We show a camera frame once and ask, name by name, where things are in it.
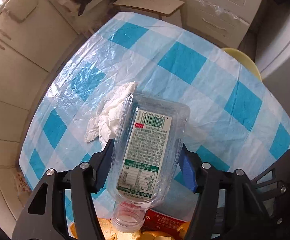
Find clear plastic bottle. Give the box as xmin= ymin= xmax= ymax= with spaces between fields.
xmin=106 ymin=93 xmax=190 ymax=233

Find orange pomelo peel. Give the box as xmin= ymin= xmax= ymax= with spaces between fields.
xmin=69 ymin=217 xmax=192 ymax=240

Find yellow plastic trash basin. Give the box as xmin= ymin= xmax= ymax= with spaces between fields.
xmin=222 ymin=48 xmax=262 ymax=82

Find white lower kitchen cabinets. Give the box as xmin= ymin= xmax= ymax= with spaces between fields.
xmin=0 ymin=0 xmax=85 ymax=228

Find white crumpled tissue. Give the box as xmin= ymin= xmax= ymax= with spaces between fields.
xmin=84 ymin=82 xmax=137 ymax=148

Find blue checkered plastic tablecloth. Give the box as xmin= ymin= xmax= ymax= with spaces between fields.
xmin=19 ymin=12 xmax=290 ymax=188

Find red snack wrapper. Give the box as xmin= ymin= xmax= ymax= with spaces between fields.
xmin=142 ymin=210 xmax=185 ymax=235

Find white drawer cabinet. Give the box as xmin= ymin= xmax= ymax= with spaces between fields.
xmin=185 ymin=0 xmax=262 ymax=48

